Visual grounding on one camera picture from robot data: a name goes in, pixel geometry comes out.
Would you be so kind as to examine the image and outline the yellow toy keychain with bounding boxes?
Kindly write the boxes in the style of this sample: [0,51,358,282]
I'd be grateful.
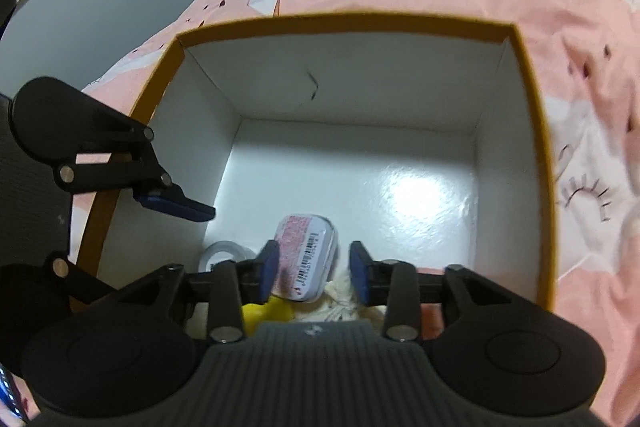
[241,297,293,338]

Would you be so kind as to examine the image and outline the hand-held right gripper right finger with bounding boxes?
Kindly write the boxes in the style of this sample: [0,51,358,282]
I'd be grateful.
[349,241,521,342]

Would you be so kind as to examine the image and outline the orange cardboard box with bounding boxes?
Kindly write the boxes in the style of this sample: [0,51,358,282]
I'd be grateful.
[70,9,558,313]

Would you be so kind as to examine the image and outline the clear plastic cup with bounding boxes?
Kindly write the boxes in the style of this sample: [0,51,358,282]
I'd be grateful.
[200,241,257,275]

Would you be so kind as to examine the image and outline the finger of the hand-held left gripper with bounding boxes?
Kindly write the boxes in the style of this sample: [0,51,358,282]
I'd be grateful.
[46,252,123,307]
[56,113,217,224]

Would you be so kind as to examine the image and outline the beige plush toy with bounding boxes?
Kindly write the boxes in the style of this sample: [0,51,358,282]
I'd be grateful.
[295,271,391,325]

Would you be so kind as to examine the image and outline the pink label tin case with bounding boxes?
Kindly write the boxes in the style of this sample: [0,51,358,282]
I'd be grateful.
[270,214,338,303]

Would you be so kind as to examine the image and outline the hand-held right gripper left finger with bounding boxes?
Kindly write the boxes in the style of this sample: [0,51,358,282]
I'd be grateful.
[117,239,281,344]

